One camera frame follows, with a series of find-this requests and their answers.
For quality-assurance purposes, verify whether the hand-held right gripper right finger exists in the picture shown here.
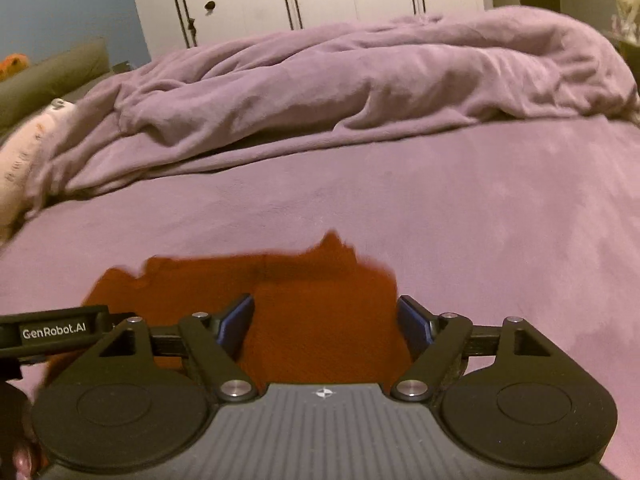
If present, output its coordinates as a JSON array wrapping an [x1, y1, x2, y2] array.
[[391, 295, 558, 403]]

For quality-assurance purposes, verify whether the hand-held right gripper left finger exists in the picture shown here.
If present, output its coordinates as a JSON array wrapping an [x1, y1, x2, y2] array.
[[82, 293, 260, 403]]

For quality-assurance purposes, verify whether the rust red cardigan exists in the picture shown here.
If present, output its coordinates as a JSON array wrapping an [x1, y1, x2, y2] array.
[[45, 230, 417, 392]]

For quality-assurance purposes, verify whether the person's left hand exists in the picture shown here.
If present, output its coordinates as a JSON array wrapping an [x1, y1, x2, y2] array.
[[11, 437, 45, 479]]

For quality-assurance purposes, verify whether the purple bed sheet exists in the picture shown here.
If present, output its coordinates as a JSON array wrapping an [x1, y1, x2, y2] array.
[[0, 114, 640, 480]]

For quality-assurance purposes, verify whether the pale pink plush toy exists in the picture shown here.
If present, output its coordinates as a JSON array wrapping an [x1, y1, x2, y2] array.
[[0, 99, 77, 242]]

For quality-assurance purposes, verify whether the crumpled purple blanket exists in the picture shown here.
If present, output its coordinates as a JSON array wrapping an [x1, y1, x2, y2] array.
[[25, 5, 640, 216]]

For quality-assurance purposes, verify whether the olive green cushion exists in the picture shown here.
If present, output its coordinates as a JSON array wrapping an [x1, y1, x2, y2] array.
[[0, 37, 112, 133]]

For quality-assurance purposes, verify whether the orange plush toy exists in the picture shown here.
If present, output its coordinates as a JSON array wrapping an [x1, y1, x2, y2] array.
[[0, 55, 32, 82]]

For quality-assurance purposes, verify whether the white wrapped bouquet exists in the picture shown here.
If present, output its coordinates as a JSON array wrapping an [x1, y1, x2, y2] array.
[[607, 0, 640, 46]]

